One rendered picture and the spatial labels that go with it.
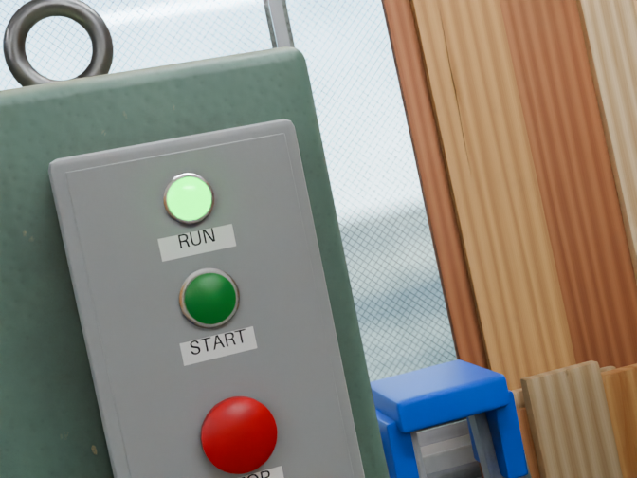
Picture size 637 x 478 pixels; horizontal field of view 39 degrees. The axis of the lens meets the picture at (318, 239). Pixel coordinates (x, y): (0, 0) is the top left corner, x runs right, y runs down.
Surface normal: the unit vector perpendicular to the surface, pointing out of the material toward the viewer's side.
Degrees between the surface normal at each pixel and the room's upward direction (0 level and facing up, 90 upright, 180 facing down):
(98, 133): 90
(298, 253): 90
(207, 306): 92
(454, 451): 90
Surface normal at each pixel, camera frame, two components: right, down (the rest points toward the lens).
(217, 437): 0.11, 0.00
